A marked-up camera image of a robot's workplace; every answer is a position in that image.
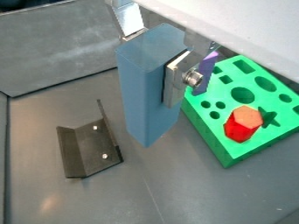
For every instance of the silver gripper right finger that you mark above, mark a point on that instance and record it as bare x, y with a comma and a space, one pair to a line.
182, 73

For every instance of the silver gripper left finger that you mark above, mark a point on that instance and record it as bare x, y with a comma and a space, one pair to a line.
125, 14

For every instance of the red hexagonal prism block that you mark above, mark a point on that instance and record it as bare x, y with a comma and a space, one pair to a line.
244, 121

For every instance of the purple notched rectangular block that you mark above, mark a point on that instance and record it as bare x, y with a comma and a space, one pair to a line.
206, 68

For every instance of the black angled bracket stand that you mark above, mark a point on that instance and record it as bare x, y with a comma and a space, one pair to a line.
88, 148

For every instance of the green shape sorting board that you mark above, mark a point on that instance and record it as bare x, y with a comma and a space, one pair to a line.
239, 83

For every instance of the blue rectangular block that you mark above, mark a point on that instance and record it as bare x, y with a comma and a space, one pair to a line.
140, 59

